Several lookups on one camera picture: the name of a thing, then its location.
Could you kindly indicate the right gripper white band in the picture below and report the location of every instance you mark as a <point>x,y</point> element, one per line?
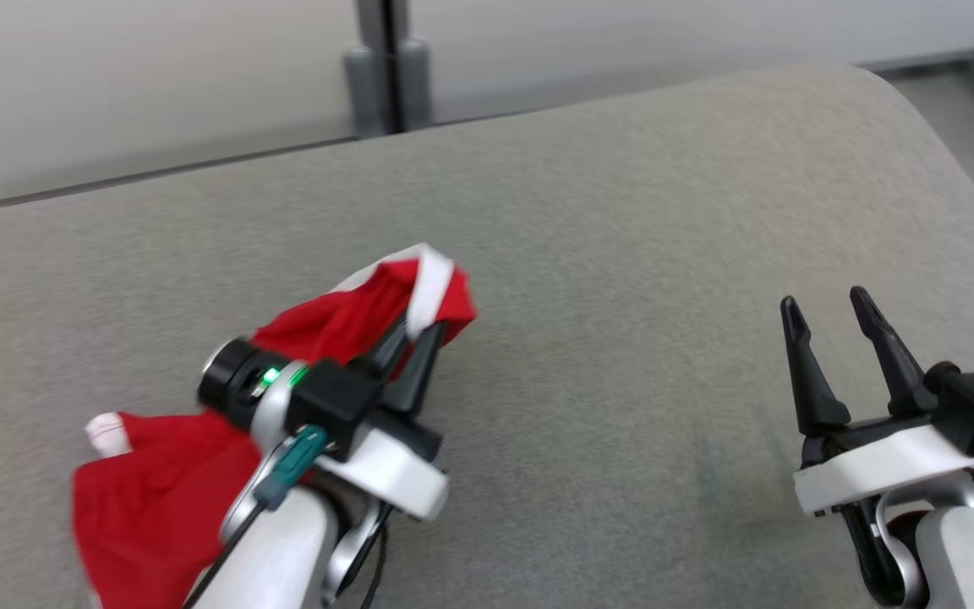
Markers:
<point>876,469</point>

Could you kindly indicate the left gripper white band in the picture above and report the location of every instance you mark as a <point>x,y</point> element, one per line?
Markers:
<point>394,474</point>

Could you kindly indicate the red jersey with navy lettering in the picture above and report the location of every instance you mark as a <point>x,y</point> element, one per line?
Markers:
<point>149,507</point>

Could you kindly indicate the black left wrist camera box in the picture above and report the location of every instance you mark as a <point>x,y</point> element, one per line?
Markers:
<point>331,402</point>

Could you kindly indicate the grey partition post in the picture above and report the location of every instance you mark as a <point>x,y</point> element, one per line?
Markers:
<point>385,68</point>

